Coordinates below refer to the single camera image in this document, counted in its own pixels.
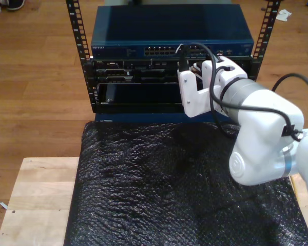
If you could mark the white crumpled paper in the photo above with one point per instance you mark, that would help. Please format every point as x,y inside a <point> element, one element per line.
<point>283,16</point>

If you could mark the blue network switch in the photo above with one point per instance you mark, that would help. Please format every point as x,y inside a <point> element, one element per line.
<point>143,25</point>

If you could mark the black bubble mat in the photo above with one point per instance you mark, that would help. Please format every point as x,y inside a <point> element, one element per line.
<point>143,205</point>

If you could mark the black perforated rack post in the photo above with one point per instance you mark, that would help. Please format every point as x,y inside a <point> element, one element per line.
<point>265,28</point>
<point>78,30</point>

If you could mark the blue metal base plate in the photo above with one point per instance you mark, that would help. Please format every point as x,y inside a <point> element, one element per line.
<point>143,117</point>

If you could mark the black rack server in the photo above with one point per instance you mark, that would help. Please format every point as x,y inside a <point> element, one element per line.
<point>143,74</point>

